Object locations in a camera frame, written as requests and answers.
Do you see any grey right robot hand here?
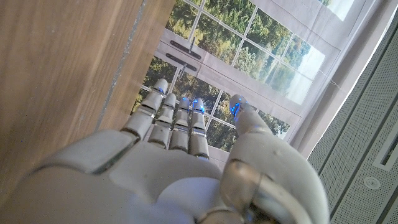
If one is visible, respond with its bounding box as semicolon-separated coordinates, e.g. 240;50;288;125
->
0;78;330;224

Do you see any round white ceiling fixture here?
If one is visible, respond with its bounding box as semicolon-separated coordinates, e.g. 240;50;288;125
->
363;176;382;190

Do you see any rectangular ceiling slot vent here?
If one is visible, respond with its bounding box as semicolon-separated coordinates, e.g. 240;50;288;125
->
372;127;398;172

